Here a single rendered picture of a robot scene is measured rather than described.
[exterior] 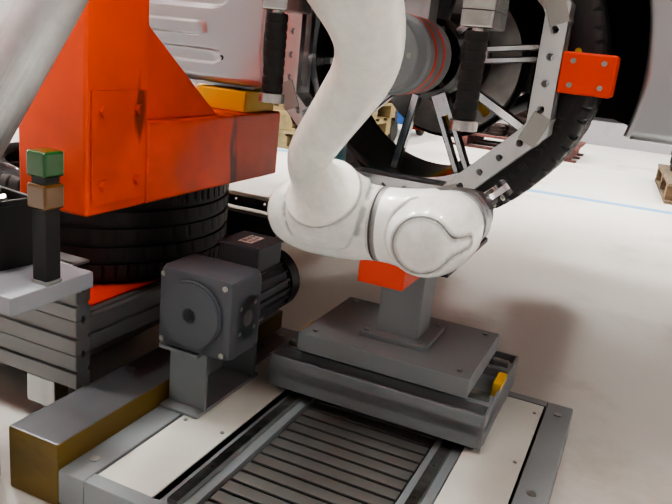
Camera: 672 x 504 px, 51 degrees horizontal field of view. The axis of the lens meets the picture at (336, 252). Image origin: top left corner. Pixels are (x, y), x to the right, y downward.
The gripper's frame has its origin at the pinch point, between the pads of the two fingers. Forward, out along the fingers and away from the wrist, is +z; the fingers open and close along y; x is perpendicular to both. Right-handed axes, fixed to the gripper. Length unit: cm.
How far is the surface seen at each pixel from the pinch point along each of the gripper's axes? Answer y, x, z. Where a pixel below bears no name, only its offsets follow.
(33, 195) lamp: -45, 39, -43
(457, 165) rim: -7.4, 9.6, 20.2
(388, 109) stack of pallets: -151, 119, 464
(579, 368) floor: -33, -56, 91
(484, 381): -35, -33, 33
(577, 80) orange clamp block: 21.0, 8.1, 9.1
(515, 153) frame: 5.5, 4.3, 9.3
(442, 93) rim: -1.2, 22.9, 19.6
